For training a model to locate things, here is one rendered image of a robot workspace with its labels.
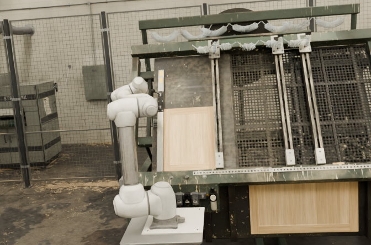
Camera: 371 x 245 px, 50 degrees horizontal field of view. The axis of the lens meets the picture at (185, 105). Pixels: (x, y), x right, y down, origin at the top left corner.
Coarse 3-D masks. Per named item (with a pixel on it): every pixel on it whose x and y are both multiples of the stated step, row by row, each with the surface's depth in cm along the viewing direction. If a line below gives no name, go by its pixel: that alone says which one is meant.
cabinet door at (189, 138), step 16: (176, 112) 350; (192, 112) 348; (208, 112) 346; (176, 128) 344; (192, 128) 342; (208, 128) 340; (176, 144) 338; (192, 144) 336; (208, 144) 335; (176, 160) 332; (192, 160) 331; (208, 160) 329
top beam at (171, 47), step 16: (320, 32) 357; (336, 32) 355; (352, 32) 353; (368, 32) 351; (144, 48) 371; (160, 48) 369; (176, 48) 367; (192, 48) 365; (240, 48) 362; (256, 48) 363; (288, 48) 363
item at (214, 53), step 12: (216, 48) 351; (216, 60) 360; (216, 72) 355; (216, 84) 353; (216, 96) 350; (216, 108) 345; (216, 120) 337; (216, 132) 332; (216, 144) 328; (216, 156) 324; (216, 168) 323
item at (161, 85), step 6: (162, 84) 360; (162, 90) 357; (162, 114) 348; (162, 120) 346; (162, 126) 343; (162, 132) 341; (162, 138) 339; (162, 144) 337; (162, 150) 335; (162, 156) 333; (162, 162) 330; (162, 168) 328
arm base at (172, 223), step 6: (156, 222) 257; (162, 222) 255; (168, 222) 255; (174, 222) 258; (180, 222) 261; (150, 228) 255; (156, 228) 255; (162, 228) 255; (168, 228) 254; (174, 228) 253
